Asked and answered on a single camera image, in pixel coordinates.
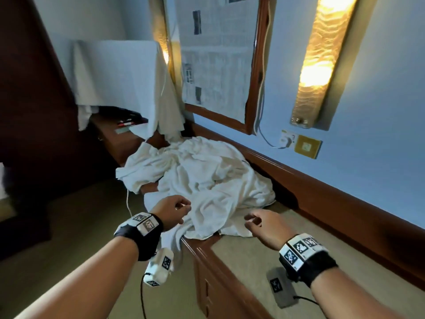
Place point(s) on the newspaper sheet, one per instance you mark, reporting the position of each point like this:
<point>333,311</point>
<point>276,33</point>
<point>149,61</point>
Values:
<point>215,56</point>

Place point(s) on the narrow glowing wall lamp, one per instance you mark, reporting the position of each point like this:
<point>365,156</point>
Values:
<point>161,33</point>

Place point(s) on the person's left hand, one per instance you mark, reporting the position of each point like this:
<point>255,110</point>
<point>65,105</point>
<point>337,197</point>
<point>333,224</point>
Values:
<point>167,210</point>

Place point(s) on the wooden framed mirror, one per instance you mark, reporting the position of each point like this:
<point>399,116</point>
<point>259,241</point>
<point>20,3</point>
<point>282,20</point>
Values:
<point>254,79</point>

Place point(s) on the black object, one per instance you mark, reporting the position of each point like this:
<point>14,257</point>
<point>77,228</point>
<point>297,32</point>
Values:
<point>128,114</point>

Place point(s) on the person's right thumb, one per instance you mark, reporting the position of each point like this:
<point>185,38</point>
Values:
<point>253,227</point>

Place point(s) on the person's right hand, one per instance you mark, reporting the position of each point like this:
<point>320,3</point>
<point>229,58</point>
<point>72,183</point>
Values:
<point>274,229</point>

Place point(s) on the wooden desk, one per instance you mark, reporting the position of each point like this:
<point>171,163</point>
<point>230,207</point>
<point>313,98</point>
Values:
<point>332,209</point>

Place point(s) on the person's left forearm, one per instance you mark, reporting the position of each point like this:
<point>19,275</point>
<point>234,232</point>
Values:
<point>89,282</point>

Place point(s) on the large glowing wall lamp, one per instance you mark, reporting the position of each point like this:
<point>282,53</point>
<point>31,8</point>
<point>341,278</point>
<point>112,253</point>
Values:
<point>320,63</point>

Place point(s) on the person's right forearm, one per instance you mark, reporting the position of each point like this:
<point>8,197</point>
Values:
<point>358,298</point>

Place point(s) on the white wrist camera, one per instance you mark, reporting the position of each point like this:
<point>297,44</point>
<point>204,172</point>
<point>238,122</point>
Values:
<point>160,267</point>

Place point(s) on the dark wooden wardrobe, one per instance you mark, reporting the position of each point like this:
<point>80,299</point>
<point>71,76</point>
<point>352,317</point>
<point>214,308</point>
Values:
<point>30,112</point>

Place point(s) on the white paper sheet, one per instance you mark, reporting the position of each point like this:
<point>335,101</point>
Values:
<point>141,130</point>

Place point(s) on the gold wall switch plate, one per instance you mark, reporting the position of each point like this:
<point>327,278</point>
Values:
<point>308,147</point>

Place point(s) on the person's left fingers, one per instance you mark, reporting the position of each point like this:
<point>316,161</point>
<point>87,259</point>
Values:
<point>183,206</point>

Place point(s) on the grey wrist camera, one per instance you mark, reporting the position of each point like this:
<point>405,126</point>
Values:
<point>281,287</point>

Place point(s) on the white charger plug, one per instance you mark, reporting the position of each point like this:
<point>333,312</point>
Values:
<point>286,139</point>

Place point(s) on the draped white cloth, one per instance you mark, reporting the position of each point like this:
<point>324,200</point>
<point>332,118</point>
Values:
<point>123,73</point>

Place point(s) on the crumpled white bed sheet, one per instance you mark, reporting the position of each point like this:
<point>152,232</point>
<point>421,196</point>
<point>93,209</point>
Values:
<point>206,182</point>

